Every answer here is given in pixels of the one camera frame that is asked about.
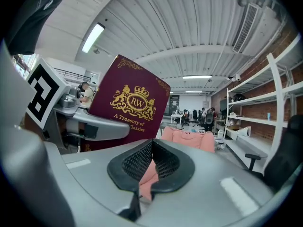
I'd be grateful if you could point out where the white shelving rack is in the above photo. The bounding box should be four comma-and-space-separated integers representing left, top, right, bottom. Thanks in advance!
224, 34, 303, 175

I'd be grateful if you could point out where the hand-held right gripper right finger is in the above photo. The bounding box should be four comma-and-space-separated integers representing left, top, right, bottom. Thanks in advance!
139, 138, 302, 227

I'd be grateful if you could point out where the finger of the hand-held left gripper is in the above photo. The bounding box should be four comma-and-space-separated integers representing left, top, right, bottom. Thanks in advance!
66, 113, 131, 141

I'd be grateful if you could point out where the long ceiling light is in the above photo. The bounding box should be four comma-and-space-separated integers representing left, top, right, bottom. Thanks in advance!
81, 22, 106, 54
182, 74, 213, 79

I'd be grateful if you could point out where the pink armchair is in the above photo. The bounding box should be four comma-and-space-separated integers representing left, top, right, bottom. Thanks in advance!
139, 126, 215, 201

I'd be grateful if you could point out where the black office chair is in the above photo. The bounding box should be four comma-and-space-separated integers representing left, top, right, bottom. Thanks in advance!
245, 114, 303, 193

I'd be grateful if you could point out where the person in black shirt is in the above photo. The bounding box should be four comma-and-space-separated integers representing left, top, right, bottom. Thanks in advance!
4, 0, 69, 56

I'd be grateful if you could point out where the maroon hardcover book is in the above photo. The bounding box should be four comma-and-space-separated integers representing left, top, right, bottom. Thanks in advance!
81, 54, 171, 152

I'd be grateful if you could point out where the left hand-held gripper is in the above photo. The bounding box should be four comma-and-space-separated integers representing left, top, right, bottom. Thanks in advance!
24, 57, 83, 155

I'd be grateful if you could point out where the white air conditioning unit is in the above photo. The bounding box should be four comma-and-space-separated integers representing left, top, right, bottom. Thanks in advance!
233, 2, 282, 56

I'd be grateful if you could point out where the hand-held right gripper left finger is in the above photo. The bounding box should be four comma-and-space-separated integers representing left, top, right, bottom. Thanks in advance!
61, 138, 154, 223

